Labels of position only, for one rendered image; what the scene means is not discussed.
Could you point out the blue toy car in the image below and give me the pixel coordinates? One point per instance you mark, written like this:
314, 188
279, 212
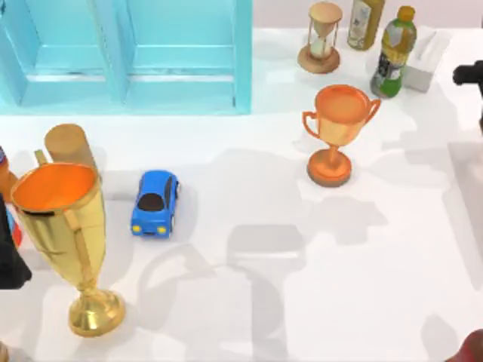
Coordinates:
154, 211

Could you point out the bronze trophy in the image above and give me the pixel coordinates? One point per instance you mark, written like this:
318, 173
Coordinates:
339, 120

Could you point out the light blue rack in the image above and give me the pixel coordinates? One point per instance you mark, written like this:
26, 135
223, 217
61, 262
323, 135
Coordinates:
181, 60

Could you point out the wooden hourglass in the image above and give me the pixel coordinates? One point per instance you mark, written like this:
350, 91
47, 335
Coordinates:
320, 56

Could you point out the tan wooden cylinder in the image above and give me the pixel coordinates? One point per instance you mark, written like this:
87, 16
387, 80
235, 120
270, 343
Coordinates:
68, 145

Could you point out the tall gold trophy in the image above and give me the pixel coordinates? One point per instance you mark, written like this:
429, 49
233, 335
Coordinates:
60, 226

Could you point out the green bottle with yellow cap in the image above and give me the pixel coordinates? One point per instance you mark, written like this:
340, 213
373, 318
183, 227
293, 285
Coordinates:
392, 64

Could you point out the tan bottle with white label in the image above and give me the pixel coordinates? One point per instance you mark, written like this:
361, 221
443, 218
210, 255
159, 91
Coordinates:
364, 26

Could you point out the white tissue box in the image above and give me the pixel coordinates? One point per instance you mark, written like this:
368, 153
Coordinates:
422, 71

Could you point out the orange and blue striped toy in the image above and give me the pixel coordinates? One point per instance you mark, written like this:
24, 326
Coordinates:
4, 177

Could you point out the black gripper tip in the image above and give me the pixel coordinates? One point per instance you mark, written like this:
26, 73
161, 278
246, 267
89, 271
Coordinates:
9, 260
469, 73

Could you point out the dark red round object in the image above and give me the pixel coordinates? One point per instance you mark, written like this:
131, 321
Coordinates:
471, 348

